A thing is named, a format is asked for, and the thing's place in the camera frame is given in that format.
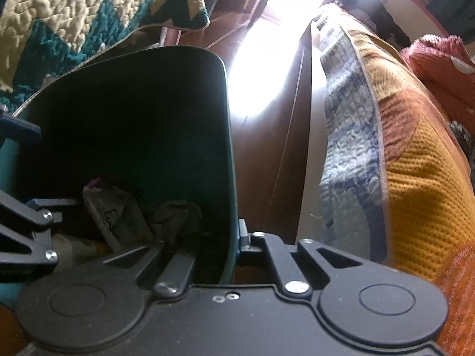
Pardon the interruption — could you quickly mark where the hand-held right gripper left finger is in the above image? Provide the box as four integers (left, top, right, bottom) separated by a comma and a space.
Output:
80, 242, 198, 295

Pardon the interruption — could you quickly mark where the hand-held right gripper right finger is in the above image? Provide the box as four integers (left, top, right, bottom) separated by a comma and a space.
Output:
237, 219, 372, 294

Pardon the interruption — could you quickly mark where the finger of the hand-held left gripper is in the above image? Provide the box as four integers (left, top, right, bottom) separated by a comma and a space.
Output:
0, 189, 80, 268
0, 113, 41, 145

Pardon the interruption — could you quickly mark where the dark foil wrapper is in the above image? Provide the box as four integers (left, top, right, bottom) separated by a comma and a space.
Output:
148, 199, 203, 245

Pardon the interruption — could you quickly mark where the white cookie snack wrapper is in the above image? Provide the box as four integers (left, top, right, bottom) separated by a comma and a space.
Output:
82, 183, 154, 255

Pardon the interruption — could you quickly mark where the dark green deer-print bin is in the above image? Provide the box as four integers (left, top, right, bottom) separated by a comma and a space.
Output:
0, 45, 240, 305

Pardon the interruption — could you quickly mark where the white bed base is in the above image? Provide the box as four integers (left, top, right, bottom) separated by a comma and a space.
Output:
293, 22, 331, 264

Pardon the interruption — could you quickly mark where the teal zigzag quilt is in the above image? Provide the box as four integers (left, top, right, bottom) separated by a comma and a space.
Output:
0, 0, 210, 101

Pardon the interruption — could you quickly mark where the orange patchwork quilt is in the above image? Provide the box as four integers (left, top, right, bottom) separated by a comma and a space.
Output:
313, 4, 475, 356

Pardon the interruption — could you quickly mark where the black jacket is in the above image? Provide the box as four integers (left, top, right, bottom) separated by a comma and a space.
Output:
451, 120, 475, 164

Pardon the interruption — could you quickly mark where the pink striped blanket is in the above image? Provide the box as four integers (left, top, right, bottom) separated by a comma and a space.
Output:
401, 34, 475, 127

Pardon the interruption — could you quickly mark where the dark clothing pile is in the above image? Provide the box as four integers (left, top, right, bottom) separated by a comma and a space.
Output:
334, 0, 412, 49

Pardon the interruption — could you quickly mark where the dark teal hanging cloth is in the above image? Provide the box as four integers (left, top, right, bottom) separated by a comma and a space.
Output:
423, 0, 475, 34

